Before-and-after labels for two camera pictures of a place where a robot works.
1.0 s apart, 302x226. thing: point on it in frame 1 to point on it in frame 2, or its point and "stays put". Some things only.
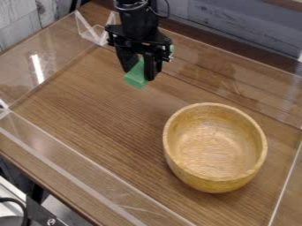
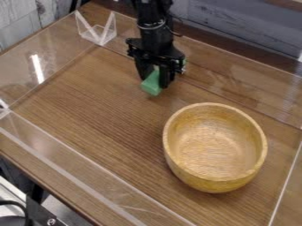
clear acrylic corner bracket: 95,33 stays put
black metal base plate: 39,215 stays put
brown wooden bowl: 215,146 stays put
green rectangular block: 135,76 to 151,84
